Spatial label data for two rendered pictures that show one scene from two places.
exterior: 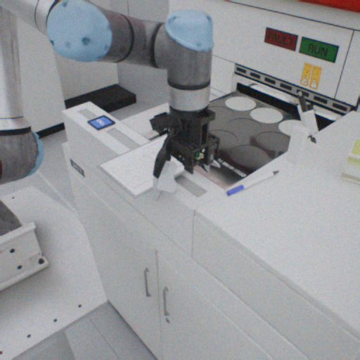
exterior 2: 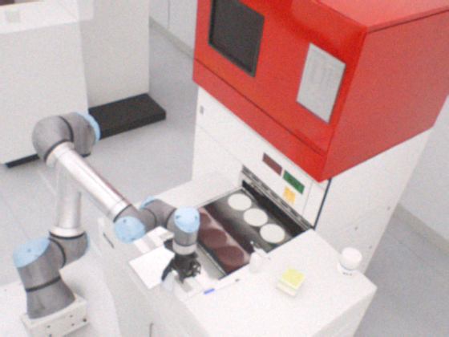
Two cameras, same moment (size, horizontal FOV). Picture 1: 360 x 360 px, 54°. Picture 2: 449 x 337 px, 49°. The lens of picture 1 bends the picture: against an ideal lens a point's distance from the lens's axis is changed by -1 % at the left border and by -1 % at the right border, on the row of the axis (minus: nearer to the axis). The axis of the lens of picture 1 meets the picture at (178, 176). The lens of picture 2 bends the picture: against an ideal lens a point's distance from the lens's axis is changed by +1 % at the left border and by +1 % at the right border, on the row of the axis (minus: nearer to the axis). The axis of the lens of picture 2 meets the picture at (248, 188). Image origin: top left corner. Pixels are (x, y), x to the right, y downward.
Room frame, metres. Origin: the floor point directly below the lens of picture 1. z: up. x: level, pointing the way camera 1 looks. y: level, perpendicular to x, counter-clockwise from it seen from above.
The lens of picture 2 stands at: (-0.44, -0.09, 2.35)
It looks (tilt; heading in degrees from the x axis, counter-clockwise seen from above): 42 degrees down; 355
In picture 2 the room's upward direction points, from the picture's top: 11 degrees clockwise
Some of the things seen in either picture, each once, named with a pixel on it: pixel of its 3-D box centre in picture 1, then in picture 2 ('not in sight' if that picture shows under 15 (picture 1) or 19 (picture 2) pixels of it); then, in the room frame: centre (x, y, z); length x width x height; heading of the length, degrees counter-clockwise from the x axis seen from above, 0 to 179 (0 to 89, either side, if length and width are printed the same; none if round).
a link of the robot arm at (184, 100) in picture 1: (190, 93); (185, 242); (0.59, -0.02, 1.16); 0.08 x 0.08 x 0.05
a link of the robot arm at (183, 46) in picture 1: (188, 49); (185, 225); (0.59, -0.01, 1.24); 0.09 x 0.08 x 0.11; 64
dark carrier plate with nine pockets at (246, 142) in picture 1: (244, 126); (236, 227); (0.94, -0.20, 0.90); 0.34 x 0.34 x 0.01; 41
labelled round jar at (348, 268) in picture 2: not in sight; (348, 262); (0.72, -0.61, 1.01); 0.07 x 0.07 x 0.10
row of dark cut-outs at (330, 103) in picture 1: (286, 86); (274, 195); (1.09, -0.35, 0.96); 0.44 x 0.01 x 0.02; 41
